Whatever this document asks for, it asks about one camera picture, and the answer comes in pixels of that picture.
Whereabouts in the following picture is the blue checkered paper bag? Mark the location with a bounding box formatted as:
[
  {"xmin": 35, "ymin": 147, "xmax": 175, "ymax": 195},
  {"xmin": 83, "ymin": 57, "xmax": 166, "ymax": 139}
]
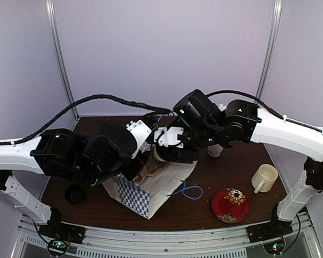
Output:
[{"xmin": 101, "ymin": 114, "xmax": 205, "ymax": 220}]

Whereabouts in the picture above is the brown pulp cup carrier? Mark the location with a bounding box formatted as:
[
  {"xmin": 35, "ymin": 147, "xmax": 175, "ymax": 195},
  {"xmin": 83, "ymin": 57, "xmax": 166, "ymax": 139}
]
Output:
[{"xmin": 135, "ymin": 157, "xmax": 170, "ymax": 186}]

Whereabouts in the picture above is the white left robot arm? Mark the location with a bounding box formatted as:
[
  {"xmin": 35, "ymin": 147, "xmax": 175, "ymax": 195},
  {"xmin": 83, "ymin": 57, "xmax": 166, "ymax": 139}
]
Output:
[{"xmin": 0, "ymin": 120, "xmax": 152, "ymax": 239}]

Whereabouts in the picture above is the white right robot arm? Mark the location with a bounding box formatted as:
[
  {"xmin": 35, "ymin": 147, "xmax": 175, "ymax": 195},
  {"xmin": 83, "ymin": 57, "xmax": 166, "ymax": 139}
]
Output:
[{"xmin": 155, "ymin": 89, "xmax": 323, "ymax": 238}]

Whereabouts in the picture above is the white cup holding straws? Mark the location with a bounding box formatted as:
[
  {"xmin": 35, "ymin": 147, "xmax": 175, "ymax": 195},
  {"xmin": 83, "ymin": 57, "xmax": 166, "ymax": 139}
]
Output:
[{"xmin": 208, "ymin": 144, "xmax": 223, "ymax": 157}]

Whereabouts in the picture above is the black plastic lid stack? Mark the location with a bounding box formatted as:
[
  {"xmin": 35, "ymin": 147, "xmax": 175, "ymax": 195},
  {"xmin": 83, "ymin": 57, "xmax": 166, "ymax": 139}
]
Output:
[{"xmin": 64, "ymin": 184, "xmax": 85, "ymax": 204}]

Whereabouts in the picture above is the red floral plate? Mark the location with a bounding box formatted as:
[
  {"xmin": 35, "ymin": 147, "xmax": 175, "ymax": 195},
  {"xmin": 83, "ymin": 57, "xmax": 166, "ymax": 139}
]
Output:
[{"xmin": 211, "ymin": 188, "xmax": 250, "ymax": 224}]

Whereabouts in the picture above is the cream ceramic mug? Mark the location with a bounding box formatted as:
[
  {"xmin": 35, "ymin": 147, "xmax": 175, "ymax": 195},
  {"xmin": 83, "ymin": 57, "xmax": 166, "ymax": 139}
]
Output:
[{"xmin": 251, "ymin": 164, "xmax": 278, "ymax": 194}]

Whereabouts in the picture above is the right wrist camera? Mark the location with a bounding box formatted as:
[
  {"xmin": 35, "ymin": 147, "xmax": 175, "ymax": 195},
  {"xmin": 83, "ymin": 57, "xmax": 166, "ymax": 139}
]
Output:
[{"xmin": 153, "ymin": 126, "xmax": 184, "ymax": 148}]

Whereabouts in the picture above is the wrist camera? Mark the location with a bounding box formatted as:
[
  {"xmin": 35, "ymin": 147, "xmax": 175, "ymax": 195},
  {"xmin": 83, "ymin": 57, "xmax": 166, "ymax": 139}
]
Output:
[
  {"xmin": 153, "ymin": 126, "xmax": 184, "ymax": 148},
  {"xmin": 126, "ymin": 116, "xmax": 158, "ymax": 159}
]

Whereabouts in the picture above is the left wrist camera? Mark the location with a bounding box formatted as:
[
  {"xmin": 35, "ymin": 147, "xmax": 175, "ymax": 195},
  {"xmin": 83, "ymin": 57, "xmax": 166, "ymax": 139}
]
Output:
[{"xmin": 126, "ymin": 116, "xmax": 158, "ymax": 159}]

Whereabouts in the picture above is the aluminium front rail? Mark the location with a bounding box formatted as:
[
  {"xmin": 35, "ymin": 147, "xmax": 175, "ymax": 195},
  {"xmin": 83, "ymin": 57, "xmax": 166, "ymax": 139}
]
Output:
[{"xmin": 8, "ymin": 212, "xmax": 323, "ymax": 257}]

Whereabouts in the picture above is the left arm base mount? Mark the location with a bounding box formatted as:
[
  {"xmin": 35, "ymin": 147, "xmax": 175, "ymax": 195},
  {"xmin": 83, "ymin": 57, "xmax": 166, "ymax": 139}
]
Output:
[{"xmin": 38, "ymin": 210, "xmax": 86, "ymax": 244}]

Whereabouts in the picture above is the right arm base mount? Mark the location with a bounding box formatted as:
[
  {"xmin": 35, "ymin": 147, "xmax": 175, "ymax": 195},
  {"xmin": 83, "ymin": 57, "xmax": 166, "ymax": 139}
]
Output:
[{"xmin": 247, "ymin": 216, "xmax": 293, "ymax": 243}]

